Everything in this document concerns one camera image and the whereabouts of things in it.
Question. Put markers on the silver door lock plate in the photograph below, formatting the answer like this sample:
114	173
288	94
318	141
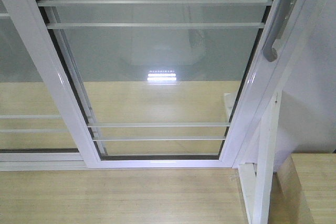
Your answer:
288	13

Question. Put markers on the wooden platform board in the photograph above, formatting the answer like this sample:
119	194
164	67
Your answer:
133	195

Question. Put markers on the white right support brace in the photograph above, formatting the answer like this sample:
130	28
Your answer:
256	167

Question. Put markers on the wooden side box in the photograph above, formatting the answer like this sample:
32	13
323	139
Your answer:
303	189

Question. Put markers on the white fixed glass door panel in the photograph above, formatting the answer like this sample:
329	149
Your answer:
33	133

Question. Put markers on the silver door pull handle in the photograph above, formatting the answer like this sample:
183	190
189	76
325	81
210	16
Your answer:
268	51

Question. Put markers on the white sliding glass door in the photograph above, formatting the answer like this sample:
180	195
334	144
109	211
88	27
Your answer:
159	42

